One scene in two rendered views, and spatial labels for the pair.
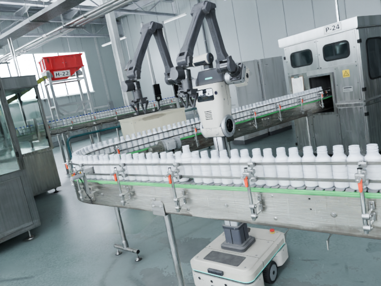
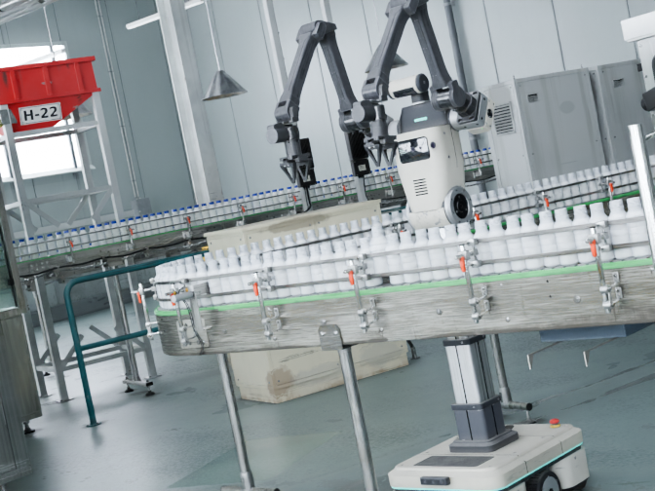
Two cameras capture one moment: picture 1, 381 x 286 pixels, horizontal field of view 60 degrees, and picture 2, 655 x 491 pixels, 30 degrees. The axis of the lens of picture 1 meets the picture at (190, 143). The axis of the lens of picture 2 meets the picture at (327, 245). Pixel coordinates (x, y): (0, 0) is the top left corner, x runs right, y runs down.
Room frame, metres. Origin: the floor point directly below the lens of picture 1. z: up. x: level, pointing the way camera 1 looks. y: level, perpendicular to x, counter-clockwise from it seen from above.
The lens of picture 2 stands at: (-2.32, 0.01, 1.38)
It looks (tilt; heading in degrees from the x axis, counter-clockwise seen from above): 3 degrees down; 3
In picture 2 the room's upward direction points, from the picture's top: 11 degrees counter-clockwise
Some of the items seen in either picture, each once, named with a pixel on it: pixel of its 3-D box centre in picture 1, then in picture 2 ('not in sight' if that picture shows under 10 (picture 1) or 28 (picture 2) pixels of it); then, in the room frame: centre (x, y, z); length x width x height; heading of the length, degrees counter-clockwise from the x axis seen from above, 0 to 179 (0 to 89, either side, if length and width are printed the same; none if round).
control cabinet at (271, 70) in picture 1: (269, 95); (632, 169); (8.42, -2.22, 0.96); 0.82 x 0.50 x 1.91; 122
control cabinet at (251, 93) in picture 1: (244, 101); (553, 187); (7.94, -1.46, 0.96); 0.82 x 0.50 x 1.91; 122
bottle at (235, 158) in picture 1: (236, 166); (454, 250); (1.54, -0.20, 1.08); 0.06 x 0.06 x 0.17
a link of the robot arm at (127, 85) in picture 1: (130, 81); (281, 126); (2.08, 0.30, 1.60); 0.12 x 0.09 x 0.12; 141
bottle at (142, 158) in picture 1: (143, 167); (305, 270); (1.94, 0.30, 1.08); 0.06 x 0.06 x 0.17
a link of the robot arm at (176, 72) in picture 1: (180, 68); (368, 103); (1.78, -0.02, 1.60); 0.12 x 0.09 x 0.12; 140
